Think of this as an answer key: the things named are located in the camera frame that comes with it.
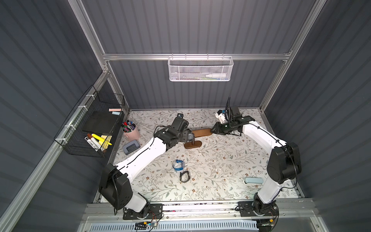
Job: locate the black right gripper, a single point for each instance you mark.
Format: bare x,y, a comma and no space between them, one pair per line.
219,127

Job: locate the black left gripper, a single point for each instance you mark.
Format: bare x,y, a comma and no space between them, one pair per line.
188,137

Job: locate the brown wooden watch stand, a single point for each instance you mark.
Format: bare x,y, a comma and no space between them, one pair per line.
198,134

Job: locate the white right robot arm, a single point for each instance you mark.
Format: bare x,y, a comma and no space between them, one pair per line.
284,162

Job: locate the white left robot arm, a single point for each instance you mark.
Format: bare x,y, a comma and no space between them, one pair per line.
115,182

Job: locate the blue transparent watch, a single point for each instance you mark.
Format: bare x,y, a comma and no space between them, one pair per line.
178,165

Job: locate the black round watch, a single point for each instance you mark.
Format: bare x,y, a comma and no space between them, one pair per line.
185,176

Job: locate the white tube in basket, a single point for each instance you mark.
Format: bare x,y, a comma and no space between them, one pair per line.
217,76

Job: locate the pink pen cup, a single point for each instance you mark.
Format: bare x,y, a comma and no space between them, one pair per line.
130,130

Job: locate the light blue eraser case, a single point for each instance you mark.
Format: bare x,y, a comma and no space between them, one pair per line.
253,180

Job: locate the grey hole punch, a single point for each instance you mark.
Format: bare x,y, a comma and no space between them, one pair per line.
131,147

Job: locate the black notebook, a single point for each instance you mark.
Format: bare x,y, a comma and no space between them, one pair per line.
100,123

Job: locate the yellow highlighter marker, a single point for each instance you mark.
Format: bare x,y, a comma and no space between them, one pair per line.
101,139

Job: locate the white marker in basket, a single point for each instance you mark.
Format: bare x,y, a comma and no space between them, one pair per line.
91,143

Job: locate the white wire mesh basket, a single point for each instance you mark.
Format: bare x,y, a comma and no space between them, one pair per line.
195,68

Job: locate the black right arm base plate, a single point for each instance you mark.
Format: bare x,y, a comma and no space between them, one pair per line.
253,208

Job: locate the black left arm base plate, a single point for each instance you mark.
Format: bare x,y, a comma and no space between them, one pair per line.
150,211

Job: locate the black wire wall basket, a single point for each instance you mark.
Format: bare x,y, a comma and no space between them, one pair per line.
71,137

